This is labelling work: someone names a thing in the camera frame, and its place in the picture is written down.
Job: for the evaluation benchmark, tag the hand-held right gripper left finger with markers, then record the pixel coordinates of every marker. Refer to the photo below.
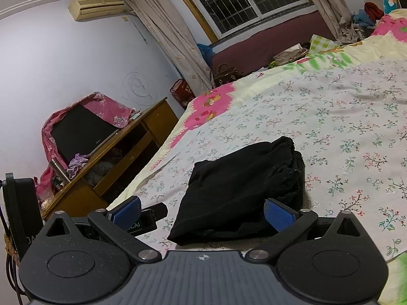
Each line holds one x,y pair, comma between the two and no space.
127,211

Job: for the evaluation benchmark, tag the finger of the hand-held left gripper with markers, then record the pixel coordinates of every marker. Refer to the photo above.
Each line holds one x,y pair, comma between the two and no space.
155,211

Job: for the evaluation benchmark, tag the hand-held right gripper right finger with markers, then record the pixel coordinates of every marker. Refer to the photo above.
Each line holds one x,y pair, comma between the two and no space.
279,216

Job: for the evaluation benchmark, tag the black pants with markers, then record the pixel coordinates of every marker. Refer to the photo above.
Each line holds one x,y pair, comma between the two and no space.
235,190

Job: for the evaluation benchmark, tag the grey plastic bag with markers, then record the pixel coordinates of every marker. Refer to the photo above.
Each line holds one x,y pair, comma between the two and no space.
100,171

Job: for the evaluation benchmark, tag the wooden tv cabinet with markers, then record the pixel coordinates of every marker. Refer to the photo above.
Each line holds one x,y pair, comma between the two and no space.
79,197

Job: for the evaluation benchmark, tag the metal thermos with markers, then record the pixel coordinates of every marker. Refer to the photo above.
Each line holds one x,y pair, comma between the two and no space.
58,169

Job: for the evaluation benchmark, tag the purple cloth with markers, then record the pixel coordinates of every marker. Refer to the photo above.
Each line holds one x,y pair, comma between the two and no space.
78,163

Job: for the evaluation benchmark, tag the black television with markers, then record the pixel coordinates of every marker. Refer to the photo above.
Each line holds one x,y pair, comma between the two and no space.
82,133

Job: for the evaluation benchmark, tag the television with pink cover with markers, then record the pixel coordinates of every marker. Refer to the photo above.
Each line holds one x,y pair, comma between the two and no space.
105,103

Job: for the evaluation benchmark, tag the floral bed sheet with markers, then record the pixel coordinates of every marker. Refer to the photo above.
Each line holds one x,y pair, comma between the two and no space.
349,127

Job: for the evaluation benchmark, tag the red bag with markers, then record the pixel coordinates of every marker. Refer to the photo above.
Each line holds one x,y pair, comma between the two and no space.
182,93

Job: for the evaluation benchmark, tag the pink and cream printed blanket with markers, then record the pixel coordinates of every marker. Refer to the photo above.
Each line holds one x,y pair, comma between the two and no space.
216,101

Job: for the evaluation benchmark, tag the brown handbag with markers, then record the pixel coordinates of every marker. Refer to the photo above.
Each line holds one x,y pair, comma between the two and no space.
227,76

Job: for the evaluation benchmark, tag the flat patterned box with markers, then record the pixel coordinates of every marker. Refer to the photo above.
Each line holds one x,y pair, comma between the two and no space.
291,54

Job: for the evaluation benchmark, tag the beige curtain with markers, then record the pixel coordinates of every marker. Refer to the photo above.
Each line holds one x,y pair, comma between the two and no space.
178,44
330,9

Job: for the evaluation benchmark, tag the green checked cloth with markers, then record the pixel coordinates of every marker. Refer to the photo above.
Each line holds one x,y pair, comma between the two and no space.
324,43

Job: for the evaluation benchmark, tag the blue cloth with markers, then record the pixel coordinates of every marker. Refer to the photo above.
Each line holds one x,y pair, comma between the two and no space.
362,19

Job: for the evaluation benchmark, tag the barred window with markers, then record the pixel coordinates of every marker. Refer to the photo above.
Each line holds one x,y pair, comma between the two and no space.
251,3

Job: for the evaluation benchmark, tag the red cloth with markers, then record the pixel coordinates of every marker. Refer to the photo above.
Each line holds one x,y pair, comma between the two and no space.
375,9

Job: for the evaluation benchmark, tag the wall air conditioner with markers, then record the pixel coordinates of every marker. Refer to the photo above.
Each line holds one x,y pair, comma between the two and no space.
95,8

